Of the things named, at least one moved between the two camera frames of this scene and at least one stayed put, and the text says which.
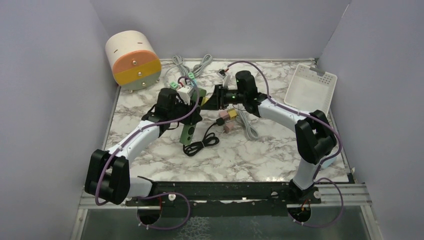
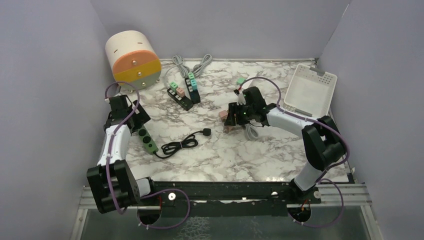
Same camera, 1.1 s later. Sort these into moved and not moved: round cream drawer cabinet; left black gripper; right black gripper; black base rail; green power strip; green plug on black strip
Moved: right black gripper; green power strip; left black gripper
Not moved: black base rail; round cream drawer cabinet; green plug on black strip
